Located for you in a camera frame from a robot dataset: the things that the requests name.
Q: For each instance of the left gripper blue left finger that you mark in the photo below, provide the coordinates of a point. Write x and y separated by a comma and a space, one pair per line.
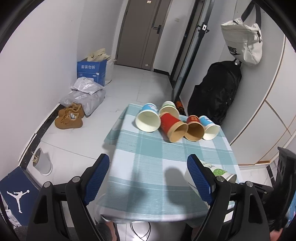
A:
80, 191

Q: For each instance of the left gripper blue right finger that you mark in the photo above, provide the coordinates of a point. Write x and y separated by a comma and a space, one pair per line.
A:
214, 190

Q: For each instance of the white green paper cup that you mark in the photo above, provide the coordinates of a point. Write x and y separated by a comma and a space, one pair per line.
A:
217, 170
169, 106

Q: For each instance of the small blue white paper cup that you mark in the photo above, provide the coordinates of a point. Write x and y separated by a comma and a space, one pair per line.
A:
211, 129

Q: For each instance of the small red paper cup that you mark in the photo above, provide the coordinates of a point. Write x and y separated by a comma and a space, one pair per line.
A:
195, 129

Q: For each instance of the large red paper cup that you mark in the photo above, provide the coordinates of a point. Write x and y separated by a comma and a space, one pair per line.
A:
174, 128

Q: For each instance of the white green back paper cup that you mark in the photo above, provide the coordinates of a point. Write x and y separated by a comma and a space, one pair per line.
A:
169, 106

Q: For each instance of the large blue white paper cup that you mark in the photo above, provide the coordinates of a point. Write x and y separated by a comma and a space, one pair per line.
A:
148, 120

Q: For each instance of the white small trash bin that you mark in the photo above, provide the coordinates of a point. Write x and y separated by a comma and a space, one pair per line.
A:
41, 162

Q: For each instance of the blue jordan shoe box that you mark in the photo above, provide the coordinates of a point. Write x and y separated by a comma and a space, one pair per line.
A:
20, 192

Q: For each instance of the teal plaid tablecloth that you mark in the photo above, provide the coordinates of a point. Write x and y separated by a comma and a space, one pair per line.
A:
146, 182

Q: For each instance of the brown suede shoe front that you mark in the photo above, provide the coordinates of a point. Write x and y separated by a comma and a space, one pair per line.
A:
69, 120

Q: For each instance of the brown suede shoe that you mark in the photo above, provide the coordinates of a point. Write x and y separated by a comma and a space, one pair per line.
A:
74, 108
69, 120

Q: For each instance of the brown suede shoe back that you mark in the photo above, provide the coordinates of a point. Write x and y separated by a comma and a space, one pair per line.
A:
74, 108

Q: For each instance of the white wardrobe cabinet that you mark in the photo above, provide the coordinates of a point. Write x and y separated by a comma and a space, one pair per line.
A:
274, 123

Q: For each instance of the grey plastic parcel bag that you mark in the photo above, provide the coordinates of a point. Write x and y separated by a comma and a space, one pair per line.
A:
89, 102

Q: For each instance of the black hanging backpack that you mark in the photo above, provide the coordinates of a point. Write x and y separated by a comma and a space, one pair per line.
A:
215, 94

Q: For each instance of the white plastic parcel bag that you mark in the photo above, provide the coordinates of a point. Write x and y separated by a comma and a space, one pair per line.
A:
86, 85

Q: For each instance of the blue cardboard box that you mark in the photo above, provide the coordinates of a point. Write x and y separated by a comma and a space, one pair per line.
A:
94, 70

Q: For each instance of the white sack behind box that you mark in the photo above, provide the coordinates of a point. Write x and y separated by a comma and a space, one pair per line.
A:
109, 70

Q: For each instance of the beige canvas bag in box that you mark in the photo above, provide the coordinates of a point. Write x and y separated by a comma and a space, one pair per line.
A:
98, 56

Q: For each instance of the beige nike tote bag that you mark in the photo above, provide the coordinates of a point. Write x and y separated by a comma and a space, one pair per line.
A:
244, 42

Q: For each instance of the black coat rack pole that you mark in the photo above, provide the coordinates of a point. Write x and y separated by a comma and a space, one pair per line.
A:
196, 28

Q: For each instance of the brown entrance door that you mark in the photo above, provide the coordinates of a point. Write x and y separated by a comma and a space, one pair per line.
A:
141, 32

